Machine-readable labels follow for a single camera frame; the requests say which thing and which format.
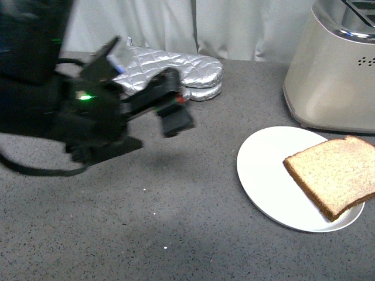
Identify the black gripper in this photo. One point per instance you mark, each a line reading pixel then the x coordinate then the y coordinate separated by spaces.
pixel 96 118

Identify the slice of brown bread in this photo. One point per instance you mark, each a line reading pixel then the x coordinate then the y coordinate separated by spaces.
pixel 336 175

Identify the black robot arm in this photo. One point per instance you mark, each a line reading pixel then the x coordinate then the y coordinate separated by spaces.
pixel 32 81

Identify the cream toaster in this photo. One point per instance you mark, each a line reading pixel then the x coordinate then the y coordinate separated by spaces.
pixel 330 82

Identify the lower silver oven mitt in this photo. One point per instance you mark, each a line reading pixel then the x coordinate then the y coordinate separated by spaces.
pixel 201 94

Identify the silver oven mitt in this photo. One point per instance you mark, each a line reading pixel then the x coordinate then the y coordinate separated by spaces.
pixel 138 65
pixel 201 94

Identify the upper silver oven mitt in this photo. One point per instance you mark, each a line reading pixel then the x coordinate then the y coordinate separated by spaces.
pixel 138 65

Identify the left white curtain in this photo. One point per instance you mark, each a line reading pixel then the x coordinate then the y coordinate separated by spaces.
pixel 161 25

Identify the white curtain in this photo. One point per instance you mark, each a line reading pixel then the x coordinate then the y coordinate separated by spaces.
pixel 251 30
pixel 161 25

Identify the white round plate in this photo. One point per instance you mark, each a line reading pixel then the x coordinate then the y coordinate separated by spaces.
pixel 272 190

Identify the right white curtain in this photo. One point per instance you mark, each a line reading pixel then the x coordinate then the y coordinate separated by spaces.
pixel 251 30

